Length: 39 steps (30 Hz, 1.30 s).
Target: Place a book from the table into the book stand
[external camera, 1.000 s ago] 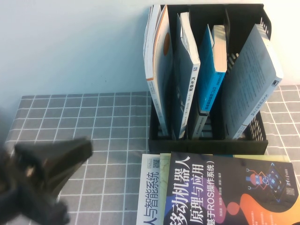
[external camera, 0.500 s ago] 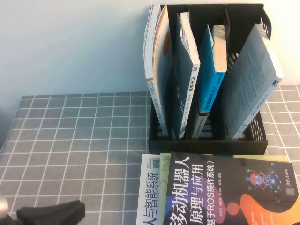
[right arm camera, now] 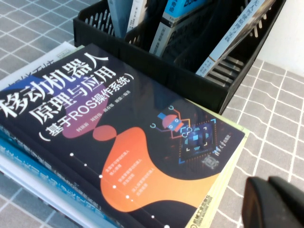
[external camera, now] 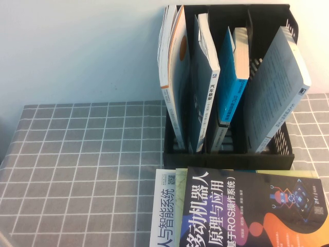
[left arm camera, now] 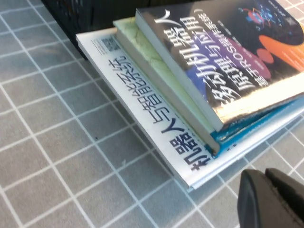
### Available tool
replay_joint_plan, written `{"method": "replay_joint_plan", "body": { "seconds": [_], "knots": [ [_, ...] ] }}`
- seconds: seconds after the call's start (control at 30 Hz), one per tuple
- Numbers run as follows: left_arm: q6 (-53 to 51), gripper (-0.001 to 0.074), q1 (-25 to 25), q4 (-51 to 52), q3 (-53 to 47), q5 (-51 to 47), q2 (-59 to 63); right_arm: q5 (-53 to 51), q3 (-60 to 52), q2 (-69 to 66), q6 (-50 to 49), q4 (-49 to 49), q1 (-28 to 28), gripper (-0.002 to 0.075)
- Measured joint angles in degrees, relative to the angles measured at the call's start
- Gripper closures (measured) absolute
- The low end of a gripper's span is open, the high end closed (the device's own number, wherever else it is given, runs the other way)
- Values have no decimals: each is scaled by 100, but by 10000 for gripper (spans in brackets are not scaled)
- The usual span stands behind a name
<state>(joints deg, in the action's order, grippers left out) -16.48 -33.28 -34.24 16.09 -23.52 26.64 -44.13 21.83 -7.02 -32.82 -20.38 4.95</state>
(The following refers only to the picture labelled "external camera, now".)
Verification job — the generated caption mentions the pale grey cover book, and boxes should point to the pale grey cover book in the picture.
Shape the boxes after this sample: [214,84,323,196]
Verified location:
[242,25,313,154]

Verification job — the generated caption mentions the orange and white book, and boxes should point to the orange and white book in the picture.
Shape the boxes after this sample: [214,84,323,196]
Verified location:
[156,4,191,151]

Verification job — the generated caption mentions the dark blue book white spine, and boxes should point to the dark blue book white spine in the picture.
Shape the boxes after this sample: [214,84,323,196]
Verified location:
[189,12,221,153]

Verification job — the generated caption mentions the black spine book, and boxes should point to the black spine book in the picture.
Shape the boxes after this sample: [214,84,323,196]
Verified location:
[210,122,232,153]

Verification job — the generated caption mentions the light green cover book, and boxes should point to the light green cover book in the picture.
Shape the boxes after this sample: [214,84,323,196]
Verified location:
[174,167,317,247]

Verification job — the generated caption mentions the black plastic book stand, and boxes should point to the black plastic book stand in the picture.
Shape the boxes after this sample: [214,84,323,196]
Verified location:
[162,4,300,172]

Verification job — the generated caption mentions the cyan cover book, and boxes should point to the cyan cover book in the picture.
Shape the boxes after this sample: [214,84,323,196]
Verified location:
[217,26,250,127]

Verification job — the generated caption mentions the white book black title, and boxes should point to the white book black title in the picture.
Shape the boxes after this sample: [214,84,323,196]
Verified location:
[149,168,182,247]

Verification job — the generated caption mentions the dark robot illustration book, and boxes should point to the dark robot illustration book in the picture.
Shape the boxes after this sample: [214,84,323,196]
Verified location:
[178,166,329,247]

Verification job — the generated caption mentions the grey checked tablecloth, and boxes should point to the grey checked tablecloth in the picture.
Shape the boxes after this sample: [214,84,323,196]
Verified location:
[0,92,329,247]

